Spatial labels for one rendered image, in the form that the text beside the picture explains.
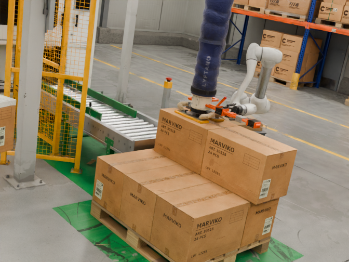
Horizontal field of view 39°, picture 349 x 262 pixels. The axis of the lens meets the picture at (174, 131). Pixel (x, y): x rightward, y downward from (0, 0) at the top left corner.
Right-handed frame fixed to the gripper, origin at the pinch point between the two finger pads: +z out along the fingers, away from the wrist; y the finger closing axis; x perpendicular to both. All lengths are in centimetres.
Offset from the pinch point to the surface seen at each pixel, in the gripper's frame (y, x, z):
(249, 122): 0.1, -31.3, 3.5
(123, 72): 49, 350, -159
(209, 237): 73, -59, 59
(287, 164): 24, -64, -11
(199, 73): -26.8, 24.7, 10.2
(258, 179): 33, -62, 19
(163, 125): 26, 47, 21
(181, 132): 24.9, 24.0, 20.6
